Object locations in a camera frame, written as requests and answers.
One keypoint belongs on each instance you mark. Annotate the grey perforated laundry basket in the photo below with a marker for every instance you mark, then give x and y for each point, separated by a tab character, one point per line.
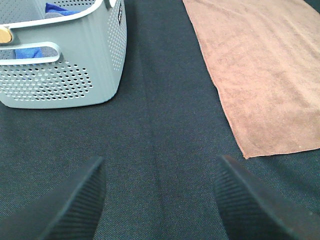
91	50

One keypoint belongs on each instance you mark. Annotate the blue cloth in basket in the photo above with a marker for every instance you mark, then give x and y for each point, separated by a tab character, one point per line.
35	52

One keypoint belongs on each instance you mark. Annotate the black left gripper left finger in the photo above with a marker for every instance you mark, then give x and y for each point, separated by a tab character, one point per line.
70	212

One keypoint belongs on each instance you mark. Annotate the grey cloth in basket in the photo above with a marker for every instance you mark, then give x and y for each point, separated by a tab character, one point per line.
47	51

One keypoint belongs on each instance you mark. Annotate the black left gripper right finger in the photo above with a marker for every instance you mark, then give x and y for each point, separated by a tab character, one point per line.
251	210

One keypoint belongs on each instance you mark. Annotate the brown towel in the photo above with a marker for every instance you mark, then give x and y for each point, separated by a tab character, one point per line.
263	57

